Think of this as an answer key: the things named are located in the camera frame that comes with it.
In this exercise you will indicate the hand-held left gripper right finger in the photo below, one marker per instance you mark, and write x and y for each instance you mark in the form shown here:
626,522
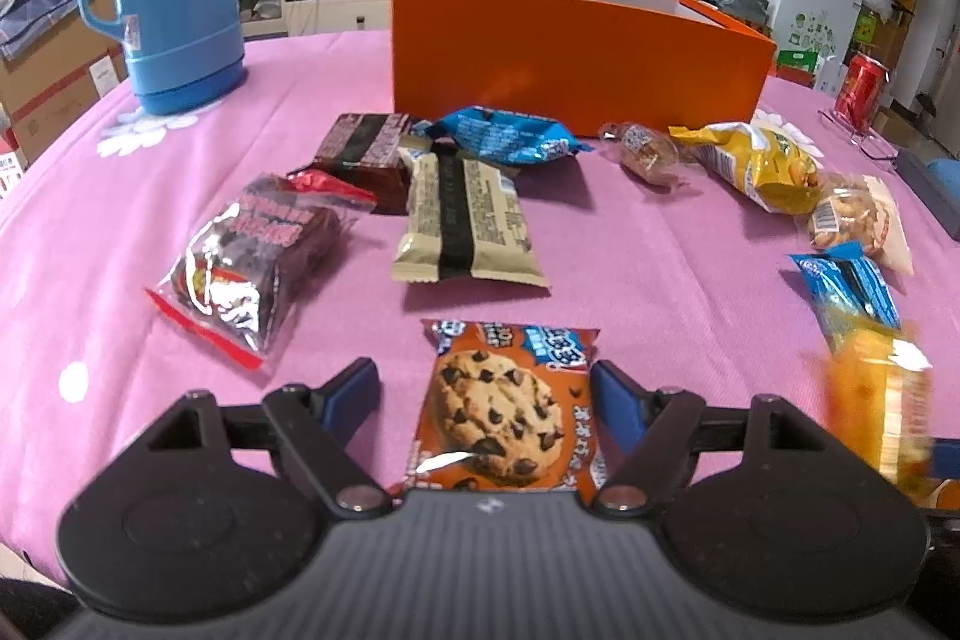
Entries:
619,400

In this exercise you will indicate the red drink can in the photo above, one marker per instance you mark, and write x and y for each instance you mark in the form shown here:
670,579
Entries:
861,89

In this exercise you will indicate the small clear pastry packet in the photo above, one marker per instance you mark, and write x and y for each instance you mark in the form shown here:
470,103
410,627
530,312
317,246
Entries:
645,153

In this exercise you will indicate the pink floral tablecloth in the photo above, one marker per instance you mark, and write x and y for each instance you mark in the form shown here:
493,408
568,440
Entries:
675,280

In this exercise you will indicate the amber gold snack packet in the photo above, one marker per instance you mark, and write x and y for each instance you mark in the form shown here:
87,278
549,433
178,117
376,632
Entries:
877,400

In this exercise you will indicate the orange cardboard box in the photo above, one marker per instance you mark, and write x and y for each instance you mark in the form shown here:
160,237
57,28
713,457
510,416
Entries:
562,55

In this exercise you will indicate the dark blue case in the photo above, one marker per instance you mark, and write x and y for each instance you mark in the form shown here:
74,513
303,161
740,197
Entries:
930,194

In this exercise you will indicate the chocolate chip cookie packet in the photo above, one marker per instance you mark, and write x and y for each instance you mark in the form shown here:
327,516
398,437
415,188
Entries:
495,415

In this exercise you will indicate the large cardboard box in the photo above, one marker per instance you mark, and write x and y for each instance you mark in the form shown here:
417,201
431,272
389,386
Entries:
52,78

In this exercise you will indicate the beige black-striped snack packet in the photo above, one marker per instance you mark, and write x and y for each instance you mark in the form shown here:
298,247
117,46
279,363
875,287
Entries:
465,220

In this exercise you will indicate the red clear brownie packet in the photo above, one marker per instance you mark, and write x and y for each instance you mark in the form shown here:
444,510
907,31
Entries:
247,265

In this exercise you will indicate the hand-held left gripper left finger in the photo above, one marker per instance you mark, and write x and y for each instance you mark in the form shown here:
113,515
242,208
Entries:
349,392

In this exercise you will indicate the dark brown snack packet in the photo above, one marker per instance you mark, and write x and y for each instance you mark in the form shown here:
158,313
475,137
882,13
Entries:
360,145

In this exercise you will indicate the white clear peanut packet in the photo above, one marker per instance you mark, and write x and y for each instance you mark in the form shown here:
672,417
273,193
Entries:
855,220

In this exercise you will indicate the blue snack packet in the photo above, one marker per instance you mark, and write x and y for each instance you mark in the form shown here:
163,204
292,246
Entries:
502,134
847,291

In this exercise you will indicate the yellow snack packet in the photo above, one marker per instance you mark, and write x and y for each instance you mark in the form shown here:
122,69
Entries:
757,164

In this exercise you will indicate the eyeglasses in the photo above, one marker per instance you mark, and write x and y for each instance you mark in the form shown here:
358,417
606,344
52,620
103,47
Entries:
855,139

